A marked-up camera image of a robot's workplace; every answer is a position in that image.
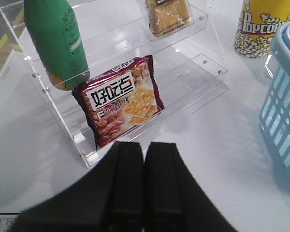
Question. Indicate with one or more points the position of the clear acrylic left display shelf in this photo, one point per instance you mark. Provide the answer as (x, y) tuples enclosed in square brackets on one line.
[(112, 32)]

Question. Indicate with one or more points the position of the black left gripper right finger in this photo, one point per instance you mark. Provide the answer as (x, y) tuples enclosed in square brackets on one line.
[(174, 202)]

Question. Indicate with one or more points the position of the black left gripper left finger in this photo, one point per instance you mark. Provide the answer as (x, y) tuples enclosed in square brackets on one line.
[(109, 198)]

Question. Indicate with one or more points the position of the light blue plastic basket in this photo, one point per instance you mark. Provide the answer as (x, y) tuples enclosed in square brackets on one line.
[(275, 113)]

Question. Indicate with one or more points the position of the green snack bag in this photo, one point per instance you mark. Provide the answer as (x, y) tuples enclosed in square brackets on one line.
[(53, 28)]

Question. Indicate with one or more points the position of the maroon almond cracker packet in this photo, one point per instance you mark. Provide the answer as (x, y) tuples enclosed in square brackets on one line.
[(120, 100)]

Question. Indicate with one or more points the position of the bread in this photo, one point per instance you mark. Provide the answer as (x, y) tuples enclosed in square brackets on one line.
[(165, 16)]

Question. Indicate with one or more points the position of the yellow popcorn cup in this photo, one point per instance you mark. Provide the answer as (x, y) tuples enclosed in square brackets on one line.
[(258, 23)]

